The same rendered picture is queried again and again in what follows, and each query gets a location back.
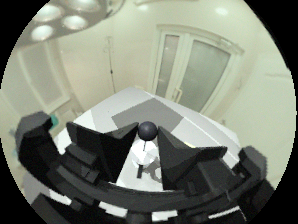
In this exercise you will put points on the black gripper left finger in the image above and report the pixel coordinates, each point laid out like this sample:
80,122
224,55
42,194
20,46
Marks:
113,147

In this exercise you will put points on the glass french press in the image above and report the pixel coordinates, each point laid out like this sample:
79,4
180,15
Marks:
143,151

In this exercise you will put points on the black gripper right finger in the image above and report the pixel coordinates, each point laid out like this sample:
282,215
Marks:
176,158

